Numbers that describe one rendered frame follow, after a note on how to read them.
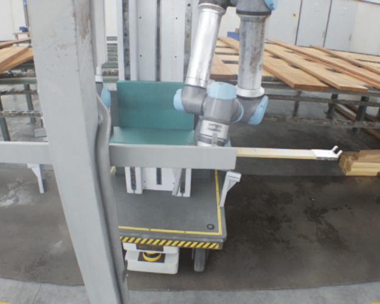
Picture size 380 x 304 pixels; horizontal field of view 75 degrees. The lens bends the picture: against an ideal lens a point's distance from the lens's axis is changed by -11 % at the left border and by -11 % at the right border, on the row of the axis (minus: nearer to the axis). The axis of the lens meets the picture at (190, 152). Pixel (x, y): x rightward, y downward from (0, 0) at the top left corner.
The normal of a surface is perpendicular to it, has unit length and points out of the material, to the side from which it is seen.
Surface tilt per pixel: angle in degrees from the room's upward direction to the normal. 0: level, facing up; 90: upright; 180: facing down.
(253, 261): 0
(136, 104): 90
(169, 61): 90
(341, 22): 90
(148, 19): 90
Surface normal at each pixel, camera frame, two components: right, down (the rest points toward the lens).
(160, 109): -0.04, 0.46
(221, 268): 0.04, -0.89
